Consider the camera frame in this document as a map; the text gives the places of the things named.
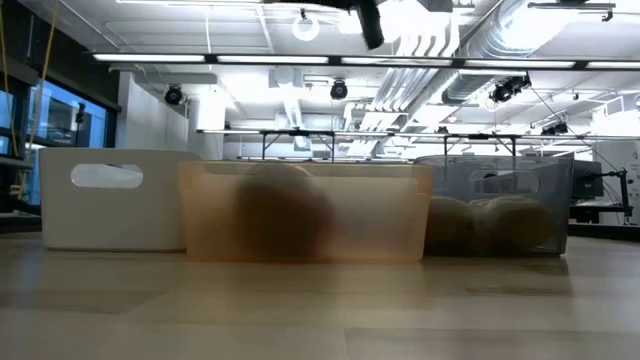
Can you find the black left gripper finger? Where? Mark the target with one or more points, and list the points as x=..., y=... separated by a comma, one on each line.
x=371, y=25

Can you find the red apple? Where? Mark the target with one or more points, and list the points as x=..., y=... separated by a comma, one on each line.
x=282, y=215

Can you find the yellow lemon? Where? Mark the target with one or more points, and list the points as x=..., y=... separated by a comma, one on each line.
x=517, y=222

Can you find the overhead LED light bar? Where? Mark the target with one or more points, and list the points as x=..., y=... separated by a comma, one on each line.
x=270, y=59

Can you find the black ceiling-mounted device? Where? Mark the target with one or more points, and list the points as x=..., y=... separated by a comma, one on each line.
x=554, y=129
x=510, y=89

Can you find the orange translucent plastic basket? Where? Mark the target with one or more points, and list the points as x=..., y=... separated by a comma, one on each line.
x=380, y=220

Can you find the grey translucent plastic basket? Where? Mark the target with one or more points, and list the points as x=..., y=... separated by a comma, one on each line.
x=560, y=200

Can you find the black monitor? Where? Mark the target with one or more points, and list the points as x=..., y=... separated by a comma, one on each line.
x=587, y=180

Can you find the small black window device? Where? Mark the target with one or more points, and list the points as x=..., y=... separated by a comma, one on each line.
x=80, y=112

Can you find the large glass window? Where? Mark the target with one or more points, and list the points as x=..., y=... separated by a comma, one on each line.
x=60, y=120

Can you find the black monitor stand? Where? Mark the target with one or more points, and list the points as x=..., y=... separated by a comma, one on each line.
x=623, y=195

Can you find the white plastic basket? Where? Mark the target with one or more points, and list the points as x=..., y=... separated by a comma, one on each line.
x=100, y=220

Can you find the black round ceiling camera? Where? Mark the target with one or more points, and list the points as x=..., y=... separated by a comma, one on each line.
x=338, y=90
x=173, y=95

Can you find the silver ventilation duct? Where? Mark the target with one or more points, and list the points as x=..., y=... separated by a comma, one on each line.
x=500, y=30

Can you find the black ceiling rail fixture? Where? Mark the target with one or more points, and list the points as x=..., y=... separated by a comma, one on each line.
x=590, y=5

